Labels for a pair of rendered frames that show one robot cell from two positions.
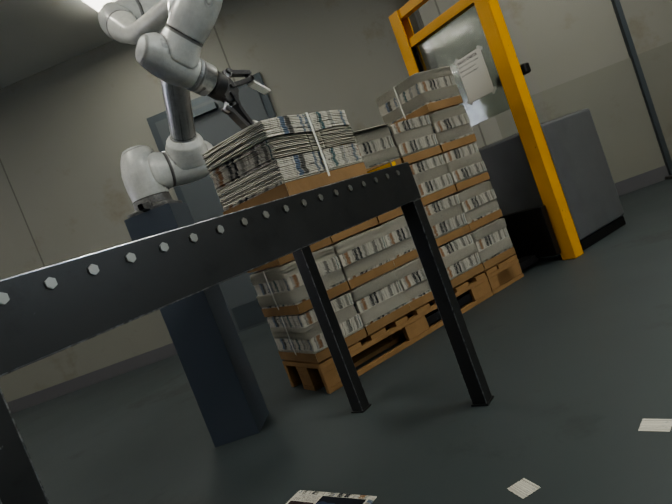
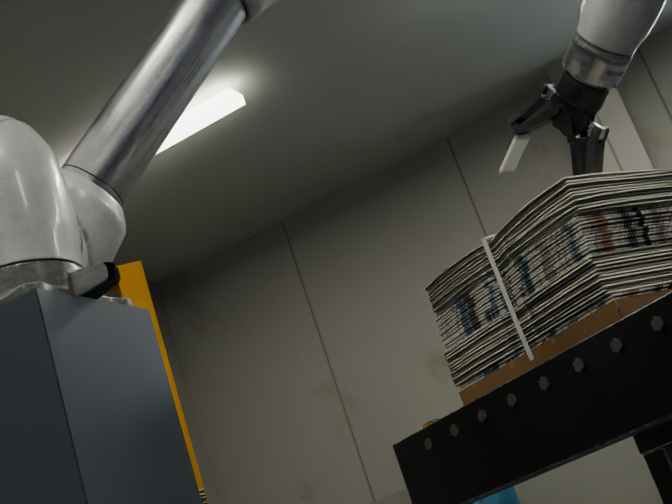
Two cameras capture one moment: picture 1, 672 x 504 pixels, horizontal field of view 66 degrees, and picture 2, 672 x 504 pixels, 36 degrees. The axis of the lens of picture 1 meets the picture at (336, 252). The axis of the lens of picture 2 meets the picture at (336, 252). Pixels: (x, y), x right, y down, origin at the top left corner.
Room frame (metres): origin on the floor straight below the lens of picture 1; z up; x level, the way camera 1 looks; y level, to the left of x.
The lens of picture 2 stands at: (1.56, 1.62, 0.61)
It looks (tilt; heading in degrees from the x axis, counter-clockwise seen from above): 18 degrees up; 285
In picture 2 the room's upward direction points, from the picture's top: 19 degrees counter-clockwise
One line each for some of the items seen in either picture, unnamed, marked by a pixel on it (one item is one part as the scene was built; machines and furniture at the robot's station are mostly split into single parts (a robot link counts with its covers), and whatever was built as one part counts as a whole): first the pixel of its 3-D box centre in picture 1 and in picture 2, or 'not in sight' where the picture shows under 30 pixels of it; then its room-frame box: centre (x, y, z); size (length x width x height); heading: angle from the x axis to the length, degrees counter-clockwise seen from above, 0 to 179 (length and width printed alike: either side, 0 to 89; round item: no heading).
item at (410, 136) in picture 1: (395, 149); not in sight; (2.93, -0.51, 0.95); 0.38 x 0.29 x 0.23; 32
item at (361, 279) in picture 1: (372, 267); not in sight; (2.70, -0.15, 0.40); 1.16 x 0.38 x 0.51; 122
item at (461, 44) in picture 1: (462, 73); not in sight; (3.33, -1.14, 1.28); 0.57 x 0.01 x 0.65; 32
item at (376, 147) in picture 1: (354, 162); not in sight; (2.77, -0.26, 0.95); 0.38 x 0.29 x 0.23; 33
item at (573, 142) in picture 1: (539, 189); not in sight; (3.52, -1.44, 0.40); 0.70 x 0.55 x 0.80; 32
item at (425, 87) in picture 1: (448, 186); not in sight; (3.09, -0.76, 0.65); 0.39 x 0.30 x 1.29; 32
